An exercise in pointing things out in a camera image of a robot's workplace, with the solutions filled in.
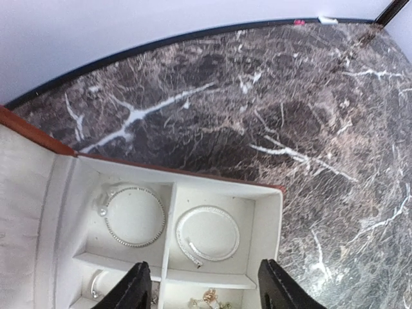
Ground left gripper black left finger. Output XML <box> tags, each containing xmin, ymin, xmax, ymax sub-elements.
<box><xmin>99</xmin><ymin>261</ymin><xmax>151</xmax><ymax>309</ymax></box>

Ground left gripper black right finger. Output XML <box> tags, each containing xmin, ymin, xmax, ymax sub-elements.
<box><xmin>258</xmin><ymin>259</ymin><xmax>326</xmax><ymax>309</ymax></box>

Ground silver wrap bangle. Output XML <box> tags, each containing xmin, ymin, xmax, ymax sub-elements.
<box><xmin>175</xmin><ymin>205</ymin><xmax>240</xmax><ymax>268</ymax></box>

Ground silver beaded bangle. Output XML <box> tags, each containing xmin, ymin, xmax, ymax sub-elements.
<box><xmin>104</xmin><ymin>185</ymin><xmax>166</xmax><ymax>248</ymax></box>

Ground brown wooden jewelry box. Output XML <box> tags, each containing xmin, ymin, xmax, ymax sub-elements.
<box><xmin>1</xmin><ymin>108</ymin><xmax>285</xmax><ymax>308</ymax></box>

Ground pearl stud earrings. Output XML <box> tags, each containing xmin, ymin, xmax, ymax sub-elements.
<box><xmin>95</xmin><ymin>188</ymin><xmax>117</xmax><ymax>218</ymax></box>

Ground gold white bead bracelet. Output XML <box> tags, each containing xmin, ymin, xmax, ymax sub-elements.
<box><xmin>188</xmin><ymin>288</ymin><xmax>232</xmax><ymax>309</ymax></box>

